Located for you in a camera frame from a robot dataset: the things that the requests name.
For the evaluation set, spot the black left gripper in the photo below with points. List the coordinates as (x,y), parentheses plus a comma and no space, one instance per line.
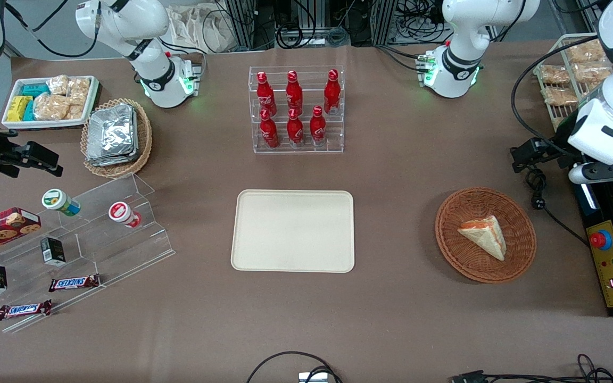
(558,144)

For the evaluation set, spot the triangular sandwich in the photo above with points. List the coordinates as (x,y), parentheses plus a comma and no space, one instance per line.
(485,236)

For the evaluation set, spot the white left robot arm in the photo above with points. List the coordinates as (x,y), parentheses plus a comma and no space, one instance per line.
(461,58)

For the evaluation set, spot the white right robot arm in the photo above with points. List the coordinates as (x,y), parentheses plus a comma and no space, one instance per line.
(125,21)

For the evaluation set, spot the white rectangular snack tray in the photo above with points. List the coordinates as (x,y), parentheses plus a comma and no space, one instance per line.
(14,124)

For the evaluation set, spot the oval wicker basket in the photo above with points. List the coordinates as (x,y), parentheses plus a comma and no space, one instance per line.
(144,133)

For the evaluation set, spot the round brown wicker basket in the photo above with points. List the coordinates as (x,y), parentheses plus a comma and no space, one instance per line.
(466,266)

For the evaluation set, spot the cream plastic serving tray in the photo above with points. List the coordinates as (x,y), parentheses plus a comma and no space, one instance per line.
(293,231)

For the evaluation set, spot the green lid cup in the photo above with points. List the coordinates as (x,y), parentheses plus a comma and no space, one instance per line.
(59,201)

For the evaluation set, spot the teal snack packet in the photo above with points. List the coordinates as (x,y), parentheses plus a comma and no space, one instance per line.
(30,111)
(35,90)

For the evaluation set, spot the clear bag of crackers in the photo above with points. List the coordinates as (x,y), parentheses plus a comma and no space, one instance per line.
(79,90)
(75,111)
(51,107)
(57,85)

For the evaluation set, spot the yellow snack packet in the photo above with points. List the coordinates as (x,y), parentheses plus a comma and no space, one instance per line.
(18,109)

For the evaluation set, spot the bagged fried snack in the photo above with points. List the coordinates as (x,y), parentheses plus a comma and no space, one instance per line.
(586,51)
(588,73)
(559,96)
(554,74)

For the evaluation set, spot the stack of foil containers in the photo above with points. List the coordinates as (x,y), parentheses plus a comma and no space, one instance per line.
(112,135)

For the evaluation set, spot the red lid cup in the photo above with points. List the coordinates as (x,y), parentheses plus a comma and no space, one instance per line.
(123,214)

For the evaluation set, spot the clear acrylic step shelf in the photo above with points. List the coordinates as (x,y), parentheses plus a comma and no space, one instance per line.
(99,250)

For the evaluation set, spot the red emergency stop button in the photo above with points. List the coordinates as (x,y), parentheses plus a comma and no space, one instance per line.
(599,240)

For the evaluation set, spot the snickers chocolate bar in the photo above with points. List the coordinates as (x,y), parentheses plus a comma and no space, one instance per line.
(75,282)
(24,309)

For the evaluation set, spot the black appliance with yellow panel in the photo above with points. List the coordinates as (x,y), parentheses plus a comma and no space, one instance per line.
(612,266)

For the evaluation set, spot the red cola bottle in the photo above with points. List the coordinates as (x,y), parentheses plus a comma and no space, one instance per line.
(295,130)
(265,96)
(269,133)
(332,96)
(294,93)
(317,129)

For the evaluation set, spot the white cloth bag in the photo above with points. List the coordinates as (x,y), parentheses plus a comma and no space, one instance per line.
(200,26)

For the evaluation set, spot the clear acrylic bottle rack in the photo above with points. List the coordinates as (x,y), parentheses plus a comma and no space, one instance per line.
(306,150)

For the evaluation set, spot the small grey device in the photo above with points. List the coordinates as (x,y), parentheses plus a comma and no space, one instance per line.
(313,377)

